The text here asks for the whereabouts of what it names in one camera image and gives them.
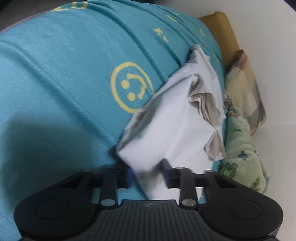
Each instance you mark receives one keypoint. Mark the teal patterned bed sheet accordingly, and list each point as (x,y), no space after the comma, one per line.
(58,113)

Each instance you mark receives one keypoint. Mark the white garment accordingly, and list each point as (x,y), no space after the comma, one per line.
(182,123)

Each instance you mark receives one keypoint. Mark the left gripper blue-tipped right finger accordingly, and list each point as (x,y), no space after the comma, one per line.
(187,182)

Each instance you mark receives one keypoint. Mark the plaid pillow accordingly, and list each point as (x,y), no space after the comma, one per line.
(242,91)

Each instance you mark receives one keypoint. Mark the green fleece blanket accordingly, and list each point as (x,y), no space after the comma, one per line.
(242,163)

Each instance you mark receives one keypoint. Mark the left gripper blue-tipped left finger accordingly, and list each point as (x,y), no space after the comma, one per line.
(108,180)

